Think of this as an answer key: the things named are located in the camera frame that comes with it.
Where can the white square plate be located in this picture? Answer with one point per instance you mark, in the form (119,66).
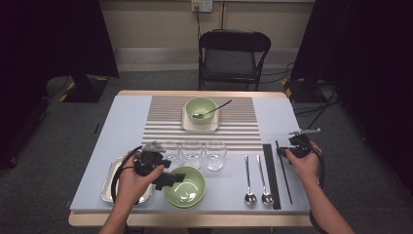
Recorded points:
(201,127)
(108,188)

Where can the striped woven placemat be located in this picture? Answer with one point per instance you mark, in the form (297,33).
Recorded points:
(162,123)

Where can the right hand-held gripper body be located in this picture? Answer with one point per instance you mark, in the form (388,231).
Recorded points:
(300,144)

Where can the person's right hand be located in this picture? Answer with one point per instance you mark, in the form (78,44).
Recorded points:
(308,169)

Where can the black stand base striped tape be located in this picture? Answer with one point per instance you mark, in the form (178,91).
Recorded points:
(302,94)
(82,92)

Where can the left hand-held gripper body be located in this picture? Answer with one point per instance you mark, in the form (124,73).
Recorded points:
(151,161)

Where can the white wall outlet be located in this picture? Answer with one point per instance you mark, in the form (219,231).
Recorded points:
(206,6)

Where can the light blue table mat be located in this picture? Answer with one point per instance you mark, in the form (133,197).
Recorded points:
(120,130)

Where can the slim black chopstick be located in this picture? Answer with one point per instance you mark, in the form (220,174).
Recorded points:
(287,185)

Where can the small black strip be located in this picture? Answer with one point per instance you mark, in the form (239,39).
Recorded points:
(96,128)

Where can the silver metal spoon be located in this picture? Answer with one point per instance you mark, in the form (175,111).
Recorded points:
(196,115)
(250,198)
(267,198)

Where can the black folding chair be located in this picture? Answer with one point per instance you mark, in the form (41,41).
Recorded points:
(227,61)

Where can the black curtain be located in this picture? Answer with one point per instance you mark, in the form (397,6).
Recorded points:
(373,65)
(48,32)

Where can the person's left hand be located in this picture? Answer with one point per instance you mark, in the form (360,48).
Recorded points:
(133,188)

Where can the light wooden table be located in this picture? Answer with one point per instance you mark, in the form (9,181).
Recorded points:
(195,220)

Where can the clear drinking glass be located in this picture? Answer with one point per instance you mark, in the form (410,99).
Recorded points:
(215,159)
(192,156)
(173,152)

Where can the row of black chopsticks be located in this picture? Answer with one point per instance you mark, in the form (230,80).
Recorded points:
(272,178)

